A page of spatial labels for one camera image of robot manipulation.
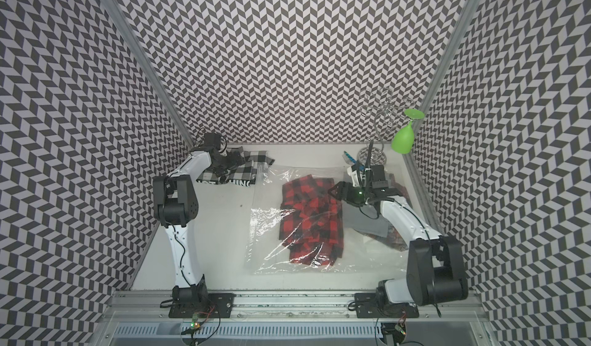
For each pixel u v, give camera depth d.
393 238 0.85
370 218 0.74
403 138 0.87
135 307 0.74
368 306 0.74
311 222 0.87
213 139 0.87
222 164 0.91
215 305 0.72
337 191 0.77
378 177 0.68
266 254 0.79
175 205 0.59
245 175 1.03
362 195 0.73
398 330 0.68
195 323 0.67
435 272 0.42
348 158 1.15
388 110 0.76
